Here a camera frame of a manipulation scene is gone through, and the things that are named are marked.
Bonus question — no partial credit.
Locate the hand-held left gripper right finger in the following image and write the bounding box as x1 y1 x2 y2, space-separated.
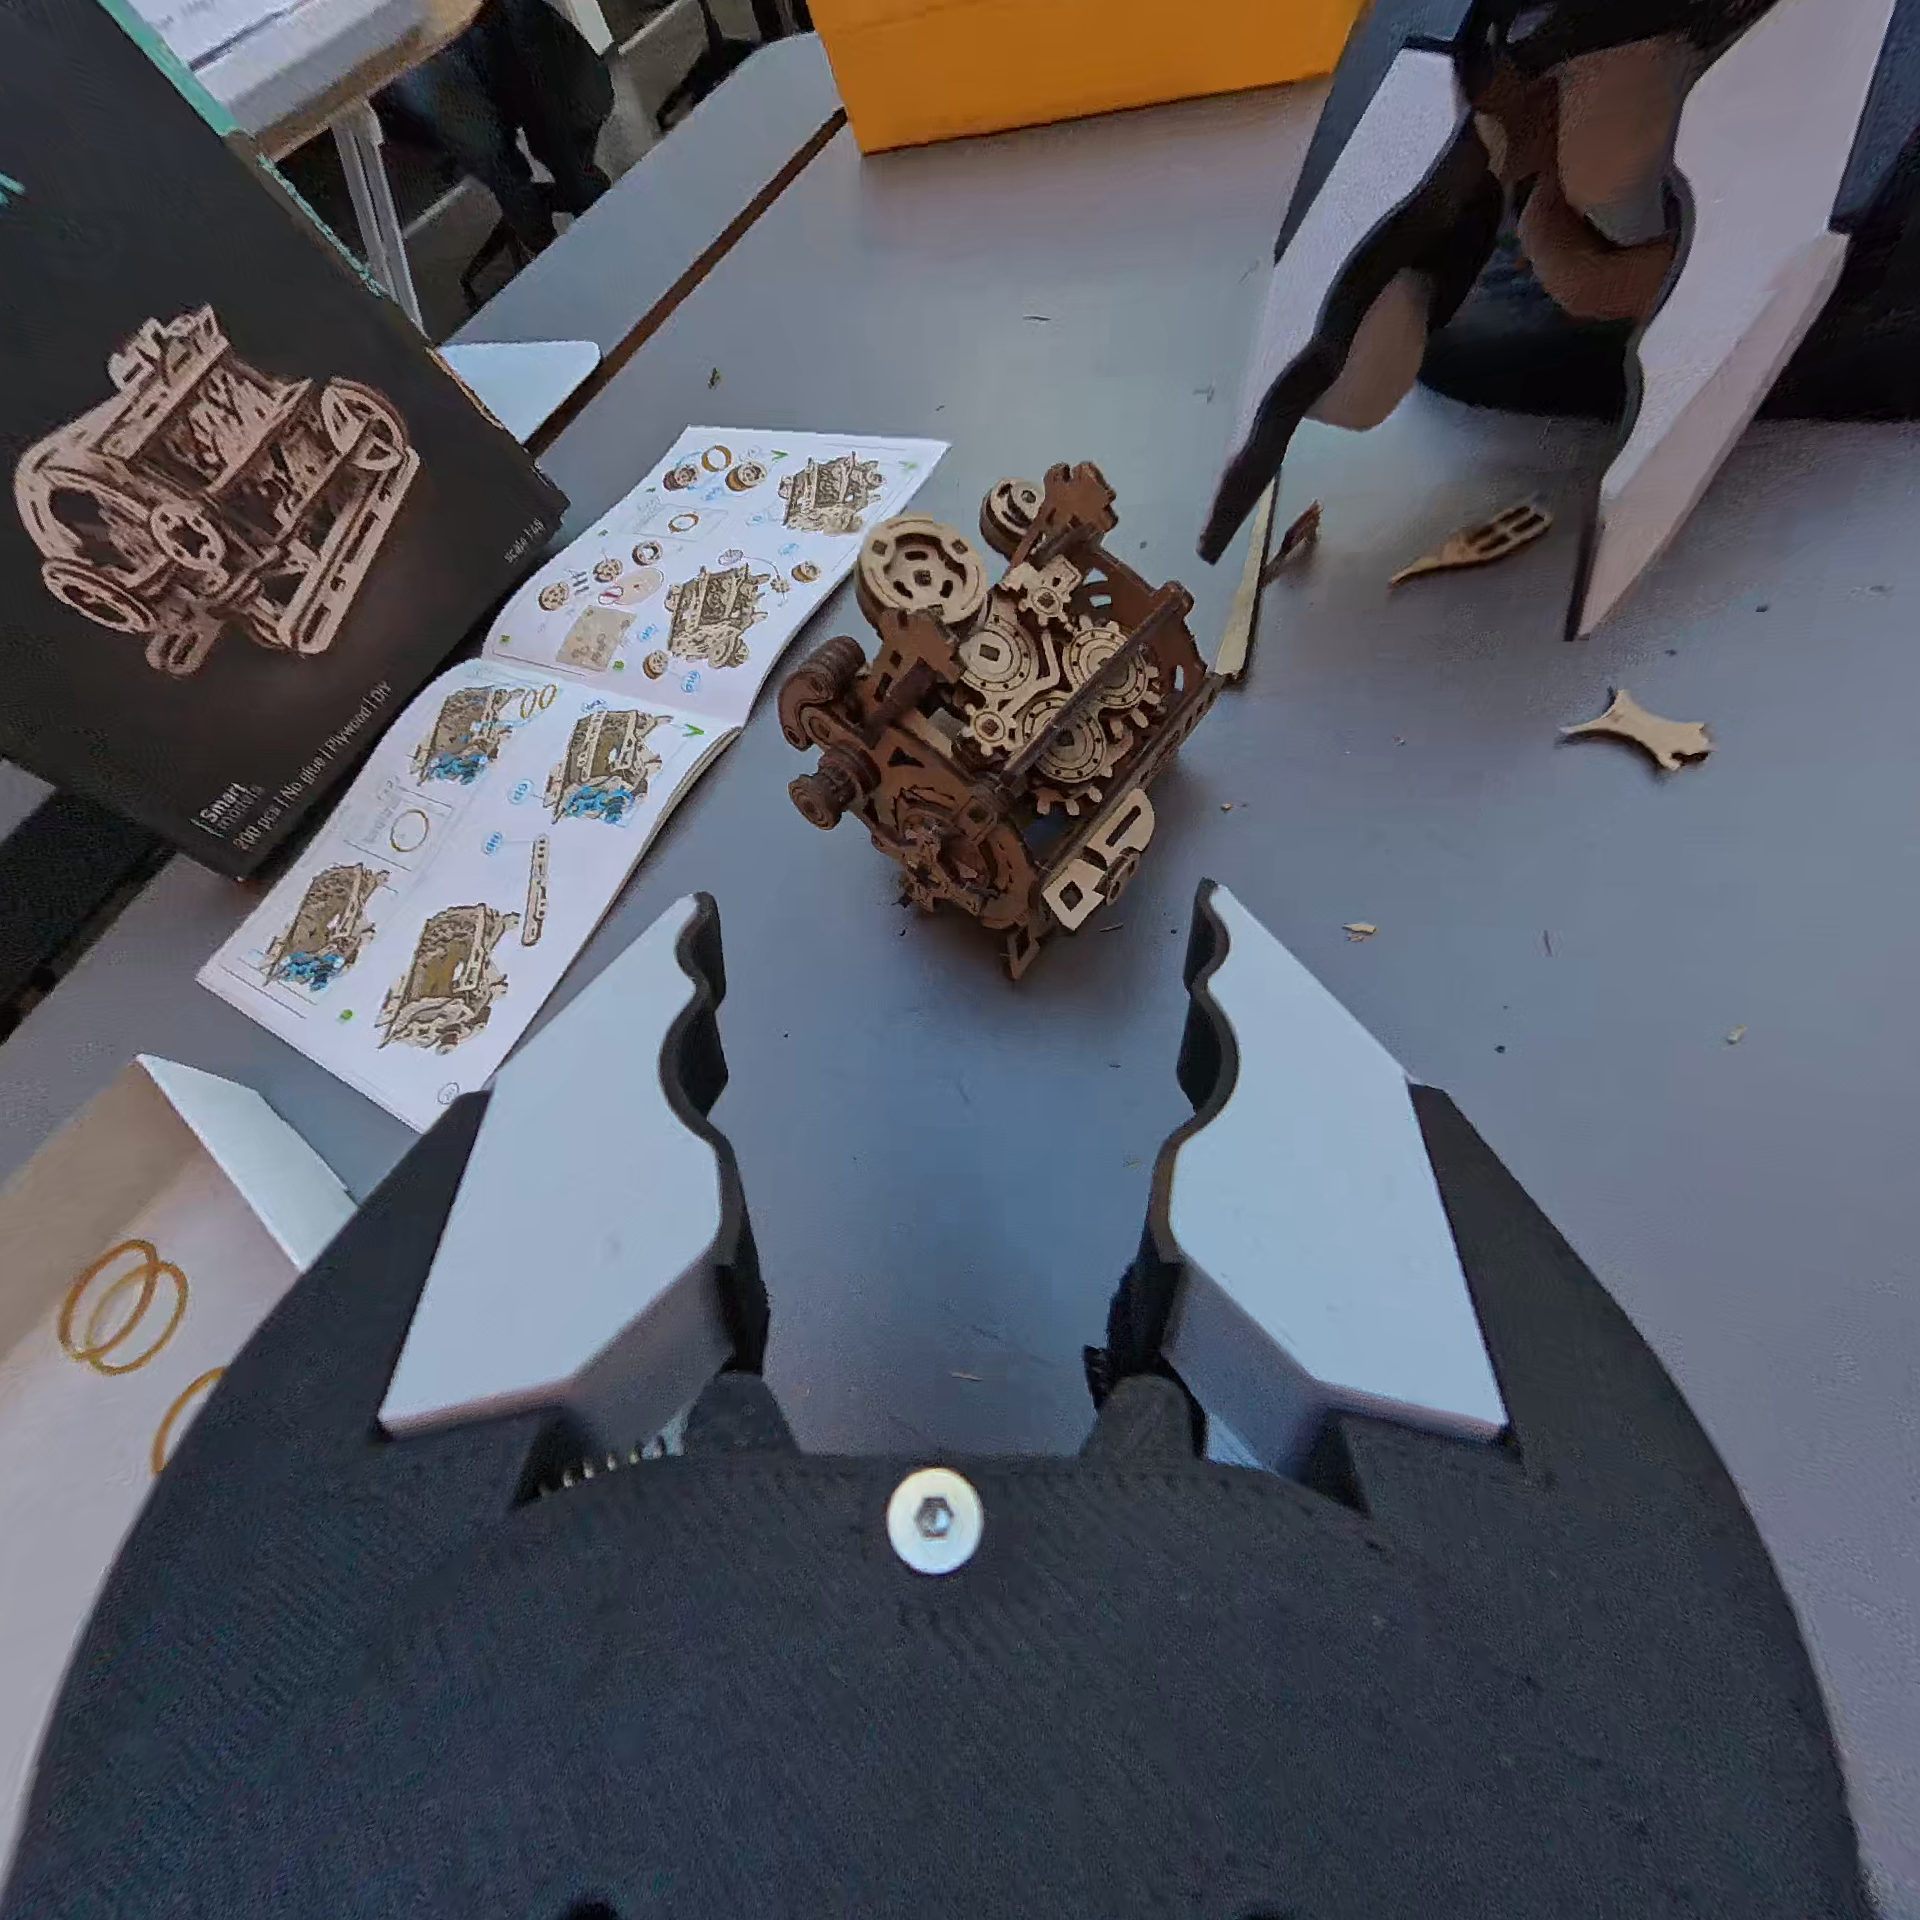
1102 880 1508 1483

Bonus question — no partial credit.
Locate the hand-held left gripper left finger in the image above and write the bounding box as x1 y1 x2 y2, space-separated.
375 891 771 1455

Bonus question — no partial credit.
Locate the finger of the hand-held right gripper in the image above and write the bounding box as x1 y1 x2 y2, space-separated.
1563 0 1900 644
1198 41 1508 569

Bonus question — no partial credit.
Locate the thin wooden strip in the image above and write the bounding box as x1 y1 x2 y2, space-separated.
1212 477 1279 683

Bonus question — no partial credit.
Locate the wooden mechanical model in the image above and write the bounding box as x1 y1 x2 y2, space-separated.
774 458 1221 986

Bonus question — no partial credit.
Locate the black model kit box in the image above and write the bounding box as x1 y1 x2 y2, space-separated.
0 0 572 885

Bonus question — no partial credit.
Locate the person's right hand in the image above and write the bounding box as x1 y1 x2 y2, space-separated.
1477 59 1690 324

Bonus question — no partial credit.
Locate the black foam pad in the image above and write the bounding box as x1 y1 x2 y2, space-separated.
1418 241 1920 429

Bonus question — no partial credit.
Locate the white instruction booklet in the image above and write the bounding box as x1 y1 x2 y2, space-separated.
195 424 954 1135

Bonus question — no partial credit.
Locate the yellow plastic bin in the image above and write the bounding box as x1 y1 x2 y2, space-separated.
807 0 1369 156

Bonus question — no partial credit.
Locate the pointed slotted wooden offcut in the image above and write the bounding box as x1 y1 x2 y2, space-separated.
1388 496 1554 589

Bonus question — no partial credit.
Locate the star-shaped wooden offcut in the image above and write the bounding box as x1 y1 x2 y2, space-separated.
1559 689 1716 776

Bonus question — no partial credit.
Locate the group of tan rubber bands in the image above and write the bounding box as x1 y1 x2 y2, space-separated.
58 1236 226 1480

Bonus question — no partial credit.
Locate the white cardboard box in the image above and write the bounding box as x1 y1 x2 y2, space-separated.
0 1049 361 1757

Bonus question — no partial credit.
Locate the black block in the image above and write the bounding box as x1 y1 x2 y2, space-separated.
0 767 174 1037

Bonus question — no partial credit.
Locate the black office chair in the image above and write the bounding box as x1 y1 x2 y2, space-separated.
375 0 625 303

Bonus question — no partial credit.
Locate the white instruction poster board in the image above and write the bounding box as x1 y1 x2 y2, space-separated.
90 0 489 161

